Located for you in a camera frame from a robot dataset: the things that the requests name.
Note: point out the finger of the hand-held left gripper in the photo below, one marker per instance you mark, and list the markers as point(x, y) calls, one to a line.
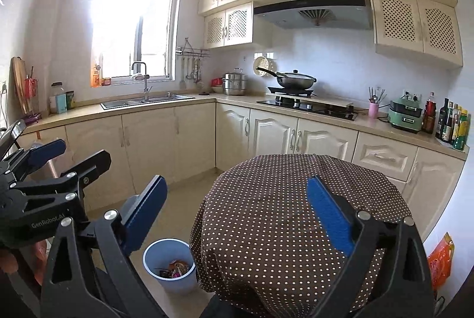
point(48, 149)
point(92, 164)

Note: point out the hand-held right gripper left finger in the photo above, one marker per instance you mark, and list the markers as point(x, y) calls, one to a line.
point(148, 207)

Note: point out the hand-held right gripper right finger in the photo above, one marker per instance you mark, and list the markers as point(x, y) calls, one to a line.
point(329, 214)

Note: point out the dark brown snack packet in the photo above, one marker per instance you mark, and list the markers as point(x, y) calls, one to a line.
point(164, 273)

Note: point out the pink snack wrapper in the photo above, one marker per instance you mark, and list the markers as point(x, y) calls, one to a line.
point(177, 275)

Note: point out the blue plastic bin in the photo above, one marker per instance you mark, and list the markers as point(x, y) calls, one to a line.
point(177, 286)

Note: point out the person's left hand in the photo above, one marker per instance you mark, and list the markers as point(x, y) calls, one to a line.
point(7, 262)

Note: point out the teal box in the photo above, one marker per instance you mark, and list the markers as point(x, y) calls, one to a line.
point(61, 104)

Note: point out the dark green container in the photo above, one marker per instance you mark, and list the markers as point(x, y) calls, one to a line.
point(70, 100)

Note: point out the clear storage jar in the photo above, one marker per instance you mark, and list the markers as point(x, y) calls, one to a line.
point(55, 88)

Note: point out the brown polka dot tablecloth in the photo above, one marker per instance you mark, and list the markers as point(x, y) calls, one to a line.
point(266, 214)

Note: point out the red mesh bag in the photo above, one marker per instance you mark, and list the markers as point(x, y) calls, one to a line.
point(31, 88)

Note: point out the wooden cutting board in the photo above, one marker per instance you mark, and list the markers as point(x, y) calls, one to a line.
point(18, 81)

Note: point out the small red sill container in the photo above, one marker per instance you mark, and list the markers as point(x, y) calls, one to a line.
point(106, 82)

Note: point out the orange bottle on sill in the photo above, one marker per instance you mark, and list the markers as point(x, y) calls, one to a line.
point(96, 75)

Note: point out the steel kitchen sink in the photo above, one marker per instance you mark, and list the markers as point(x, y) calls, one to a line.
point(163, 99)

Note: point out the chrome faucet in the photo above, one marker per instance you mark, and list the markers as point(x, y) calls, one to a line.
point(146, 85)

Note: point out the cream base cabinets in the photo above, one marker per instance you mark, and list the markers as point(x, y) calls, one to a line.
point(266, 133)

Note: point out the black glass gas stove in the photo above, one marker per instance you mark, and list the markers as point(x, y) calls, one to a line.
point(314, 110)

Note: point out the pink utensil holder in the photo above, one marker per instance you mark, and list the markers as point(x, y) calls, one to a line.
point(373, 110)

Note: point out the orange plastic bag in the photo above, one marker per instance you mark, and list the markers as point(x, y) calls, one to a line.
point(440, 258)

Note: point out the green electric cooker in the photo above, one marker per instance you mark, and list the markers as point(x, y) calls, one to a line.
point(405, 122)

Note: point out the hanging steel spatula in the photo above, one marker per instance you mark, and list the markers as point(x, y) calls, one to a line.
point(182, 83)

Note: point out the hanging steel ladle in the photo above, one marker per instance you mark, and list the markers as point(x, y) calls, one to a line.
point(194, 73)

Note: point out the white bowl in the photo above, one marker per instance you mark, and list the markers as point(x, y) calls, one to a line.
point(217, 88)

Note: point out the steel wok with lid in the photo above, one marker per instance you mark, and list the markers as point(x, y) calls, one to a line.
point(296, 80)

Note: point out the red bowl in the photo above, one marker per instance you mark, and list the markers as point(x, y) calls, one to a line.
point(217, 81)

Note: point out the kitchen window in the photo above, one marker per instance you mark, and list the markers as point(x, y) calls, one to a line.
point(129, 25)

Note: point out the dark wine bottle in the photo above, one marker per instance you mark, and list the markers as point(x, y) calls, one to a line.
point(441, 123)

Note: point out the brown sauce bottle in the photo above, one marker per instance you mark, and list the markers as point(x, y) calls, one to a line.
point(448, 127)

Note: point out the steel steamer pot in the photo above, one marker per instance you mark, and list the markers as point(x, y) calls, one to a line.
point(235, 85)

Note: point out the amber sauce bottle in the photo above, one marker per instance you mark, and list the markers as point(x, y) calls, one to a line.
point(455, 129)

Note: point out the green oil bottle yellow label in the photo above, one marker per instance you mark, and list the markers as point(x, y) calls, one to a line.
point(461, 134)

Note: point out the yellow colander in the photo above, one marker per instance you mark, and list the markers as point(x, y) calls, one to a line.
point(268, 64)

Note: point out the cream lattice door cabinet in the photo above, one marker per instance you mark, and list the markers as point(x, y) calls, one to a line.
point(237, 25)
point(407, 22)

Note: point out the black range hood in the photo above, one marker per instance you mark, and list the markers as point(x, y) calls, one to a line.
point(314, 12)

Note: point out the white wall socket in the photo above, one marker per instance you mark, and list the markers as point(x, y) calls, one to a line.
point(411, 95)

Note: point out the wall utensil rack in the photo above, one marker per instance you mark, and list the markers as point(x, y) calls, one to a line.
point(192, 51)

